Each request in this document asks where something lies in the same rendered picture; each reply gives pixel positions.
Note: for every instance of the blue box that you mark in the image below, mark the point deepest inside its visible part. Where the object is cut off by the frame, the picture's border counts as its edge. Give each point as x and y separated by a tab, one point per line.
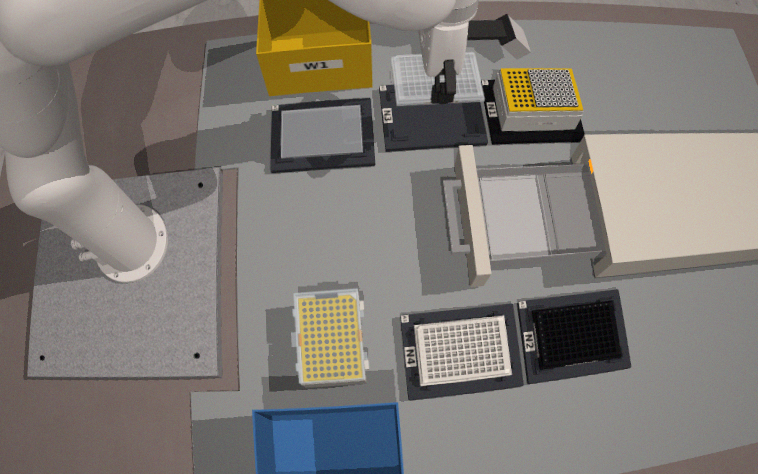
363	440

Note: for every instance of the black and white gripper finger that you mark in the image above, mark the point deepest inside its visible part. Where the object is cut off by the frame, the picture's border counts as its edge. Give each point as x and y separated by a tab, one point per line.
441	91

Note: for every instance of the yellow bin labelled w1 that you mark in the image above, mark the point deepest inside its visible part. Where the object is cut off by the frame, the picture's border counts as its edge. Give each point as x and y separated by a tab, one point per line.
298	26

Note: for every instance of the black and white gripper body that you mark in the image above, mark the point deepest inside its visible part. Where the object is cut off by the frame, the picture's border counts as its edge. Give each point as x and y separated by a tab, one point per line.
442	42

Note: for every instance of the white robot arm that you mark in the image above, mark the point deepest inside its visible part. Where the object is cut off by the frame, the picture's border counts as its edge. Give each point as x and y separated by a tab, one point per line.
84	202

